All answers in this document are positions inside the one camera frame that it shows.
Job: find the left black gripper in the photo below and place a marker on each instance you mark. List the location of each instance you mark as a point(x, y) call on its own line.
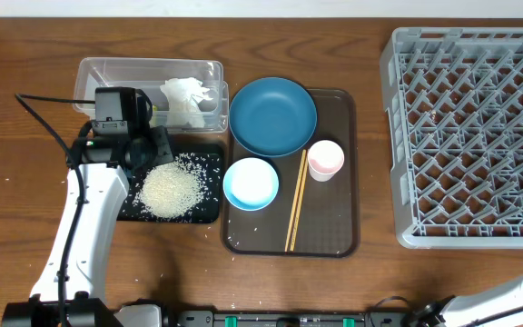
point(162, 133)

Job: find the white rice pile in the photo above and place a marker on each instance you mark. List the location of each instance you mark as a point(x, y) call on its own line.
point(170, 188)

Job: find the white napkin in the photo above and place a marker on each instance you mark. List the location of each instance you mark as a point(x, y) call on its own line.
point(184, 96)

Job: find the light blue bowl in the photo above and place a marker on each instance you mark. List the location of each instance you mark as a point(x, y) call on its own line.
point(250, 184)

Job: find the dark blue plate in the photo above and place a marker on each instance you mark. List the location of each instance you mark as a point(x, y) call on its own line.
point(273, 117)

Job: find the pink cup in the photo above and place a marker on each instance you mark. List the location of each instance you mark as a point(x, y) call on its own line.
point(325, 159)

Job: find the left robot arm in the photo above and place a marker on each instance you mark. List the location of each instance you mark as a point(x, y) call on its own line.
point(71, 289)

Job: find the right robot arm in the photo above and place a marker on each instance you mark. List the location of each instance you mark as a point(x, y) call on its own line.
point(500, 306)

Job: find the grey dishwasher rack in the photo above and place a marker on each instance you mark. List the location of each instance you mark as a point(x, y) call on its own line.
point(454, 98)

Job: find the black tray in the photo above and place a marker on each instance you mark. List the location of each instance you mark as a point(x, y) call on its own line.
point(211, 209)

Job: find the clear plastic bin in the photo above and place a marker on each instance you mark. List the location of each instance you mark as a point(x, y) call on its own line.
point(148, 74)

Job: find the left wooden chopstick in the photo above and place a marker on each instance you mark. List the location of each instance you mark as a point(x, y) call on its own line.
point(295, 200)

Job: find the wooden chopstick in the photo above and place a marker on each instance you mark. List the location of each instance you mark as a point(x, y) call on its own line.
point(295, 200)
point(299, 204)

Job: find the right wooden chopstick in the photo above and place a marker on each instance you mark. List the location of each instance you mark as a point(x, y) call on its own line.
point(299, 204)

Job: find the brown serving tray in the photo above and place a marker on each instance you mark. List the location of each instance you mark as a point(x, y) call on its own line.
point(328, 224)

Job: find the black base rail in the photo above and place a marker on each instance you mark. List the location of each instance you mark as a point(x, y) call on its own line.
point(202, 318)

